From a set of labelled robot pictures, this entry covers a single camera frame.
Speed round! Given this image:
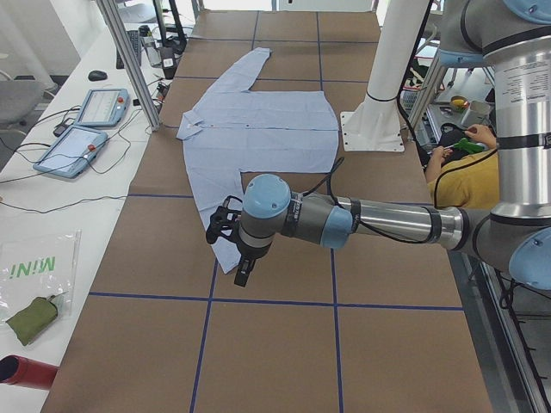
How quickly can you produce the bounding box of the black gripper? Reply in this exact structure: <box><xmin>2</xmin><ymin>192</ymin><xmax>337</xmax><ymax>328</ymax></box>
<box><xmin>234</xmin><ymin>241</ymin><xmax>271</xmax><ymax>287</ymax></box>

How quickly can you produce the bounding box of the light blue striped shirt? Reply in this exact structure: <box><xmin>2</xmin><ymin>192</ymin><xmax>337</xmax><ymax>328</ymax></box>
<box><xmin>176</xmin><ymin>46</ymin><xmax>340</xmax><ymax>275</ymax></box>

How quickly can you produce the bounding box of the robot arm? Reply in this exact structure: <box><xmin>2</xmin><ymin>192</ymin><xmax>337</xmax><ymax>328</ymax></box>
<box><xmin>231</xmin><ymin>1</ymin><xmax>550</xmax><ymax>290</ymax></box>

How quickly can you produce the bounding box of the clear plastic MINI bag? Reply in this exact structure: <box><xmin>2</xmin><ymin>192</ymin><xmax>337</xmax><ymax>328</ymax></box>
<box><xmin>1</xmin><ymin>230</ymin><xmax>81</xmax><ymax>330</ymax></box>

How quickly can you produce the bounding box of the lower blue teach pendant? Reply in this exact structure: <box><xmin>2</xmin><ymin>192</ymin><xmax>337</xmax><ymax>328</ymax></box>
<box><xmin>33</xmin><ymin>126</ymin><xmax>108</xmax><ymax>179</ymax></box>

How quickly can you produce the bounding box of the blue teach pendant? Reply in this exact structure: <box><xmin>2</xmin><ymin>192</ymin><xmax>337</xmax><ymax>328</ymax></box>
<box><xmin>75</xmin><ymin>89</ymin><xmax>129</xmax><ymax>127</ymax></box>
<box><xmin>33</xmin><ymin>126</ymin><xmax>108</xmax><ymax>179</ymax></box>

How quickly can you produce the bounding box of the green folded cloth pouch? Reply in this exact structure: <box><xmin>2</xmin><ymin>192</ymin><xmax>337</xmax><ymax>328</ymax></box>
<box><xmin>6</xmin><ymin>296</ymin><xmax>59</xmax><ymax>346</ymax></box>

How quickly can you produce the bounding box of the upper blue teach pendant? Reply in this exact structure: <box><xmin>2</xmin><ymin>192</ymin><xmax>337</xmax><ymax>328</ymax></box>
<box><xmin>75</xmin><ymin>89</ymin><xmax>129</xmax><ymax>127</ymax></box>

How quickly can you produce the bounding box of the black power adapter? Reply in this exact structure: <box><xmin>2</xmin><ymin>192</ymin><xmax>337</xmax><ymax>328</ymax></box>
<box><xmin>158</xmin><ymin>46</ymin><xmax>177</xmax><ymax>80</ymax></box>

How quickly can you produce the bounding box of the person in yellow shirt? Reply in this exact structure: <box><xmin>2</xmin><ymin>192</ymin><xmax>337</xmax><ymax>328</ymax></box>
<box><xmin>424</xmin><ymin>124</ymin><xmax>499</xmax><ymax>210</ymax></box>

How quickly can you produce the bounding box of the black computer mouse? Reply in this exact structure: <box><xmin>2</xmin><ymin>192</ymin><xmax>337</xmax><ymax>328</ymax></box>
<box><xmin>88</xmin><ymin>70</ymin><xmax>108</xmax><ymax>82</ymax></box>

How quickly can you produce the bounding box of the red cylinder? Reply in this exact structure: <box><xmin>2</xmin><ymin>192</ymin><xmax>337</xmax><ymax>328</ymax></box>
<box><xmin>1</xmin><ymin>354</ymin><xmax>58</xmax><ymax>390</ymax></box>

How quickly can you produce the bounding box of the black keyboard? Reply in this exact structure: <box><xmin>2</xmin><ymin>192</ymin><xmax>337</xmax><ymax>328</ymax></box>
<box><xmin>115</xmin><ymin>29</ymin><xmax>142</xmax><ymax>70</ymax></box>

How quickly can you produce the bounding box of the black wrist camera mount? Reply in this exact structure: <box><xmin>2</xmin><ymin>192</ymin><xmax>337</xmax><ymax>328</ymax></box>
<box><xmin>206</xmin><ymin>195</ymin><xmax>242</xmax><ymax>245</ymax></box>

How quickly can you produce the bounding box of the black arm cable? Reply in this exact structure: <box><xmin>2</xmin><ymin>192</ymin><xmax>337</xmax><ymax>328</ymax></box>
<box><xmin>300</xmin><ymin>157</ymin><xmax>346</xmax><ymax>203</ymax></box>

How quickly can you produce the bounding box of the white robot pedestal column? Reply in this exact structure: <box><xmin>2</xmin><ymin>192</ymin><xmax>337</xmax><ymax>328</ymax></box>
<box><xmin>341</xmin><ymin>0</ymin><xmax>431</xmax><ymax>152</ymax></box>

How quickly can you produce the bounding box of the aluminium frame post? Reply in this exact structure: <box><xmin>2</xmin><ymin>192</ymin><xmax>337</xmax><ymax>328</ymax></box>
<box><xmin>96</xmin><ymin>0</ymin><xmax>160</xmax><ymax>132</ymax></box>

